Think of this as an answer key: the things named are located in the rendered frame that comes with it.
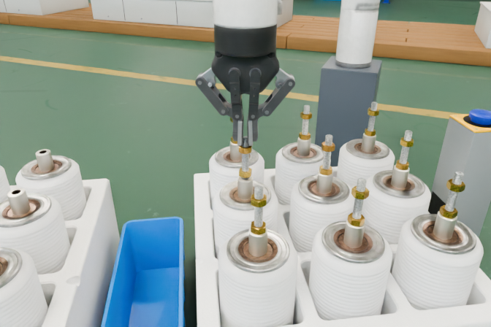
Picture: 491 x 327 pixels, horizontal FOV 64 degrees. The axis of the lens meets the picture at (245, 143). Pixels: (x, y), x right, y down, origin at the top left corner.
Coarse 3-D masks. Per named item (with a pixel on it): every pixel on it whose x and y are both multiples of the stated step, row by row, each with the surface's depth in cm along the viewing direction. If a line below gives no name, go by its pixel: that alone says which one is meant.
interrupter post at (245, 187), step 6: (240, 180) 56; (246, 180) 56; (252, 180) 56; (240, 186) 56; (246, 186) 56; (252, 186) 57; (240, 192) 57; (246, 192) 56; (252, 192) 57; (240, 198) 57; (246, 198) 57
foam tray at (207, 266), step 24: (336, 168) 79; (288, 216) 67; (216, 264) 55; (216, 288) 51; (480, 288) 51; (216, 312) 48; (312, 312) 48; (384, 312) 52; (408, 312) 48; (432, 312) 48; (456, 312) 48; (480, 312) 48
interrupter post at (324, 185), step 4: (320, 176) 57; (324, 176) 57; (328, 176) 57; (320, 180) 58; (324, 180) 57; (328, 180) 57; (316, 184) 59; (320, 184) 58; (324, 184) 58; (328, 184) 58; (316, 188) 59; (320, 188) 58; (324, 188) 58; (328, 188) 58; (320, 192) 58; (324, 192) 58; (328, 192) 58
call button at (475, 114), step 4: (472, 112) 66; (476, 112) 66; (480, 112) 66; (484, 112) 66; (488, 112) 66; (472, 116) 66; (476, 116) 65; (480, 116) 64; (484, 116) 64; (488, 116) 64; (472, 120) 66; (476, 120) 65; (480, 120) 65; (484, 120) 64; (488, 120) 64; (484, 124) 65; (488, 124) 65
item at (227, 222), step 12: (216, 204) 56; (276, 204) 57; (216, 216) 57; (228, 216) 55; (240, 216) 54; (252, 216) 54; (264, 216) 55; (276, 216) 58; (216, 228) 58; (228, 228) 56; (240, 228) 55; (276, 228) 60; (216, 240) 59; (216, 252) 60
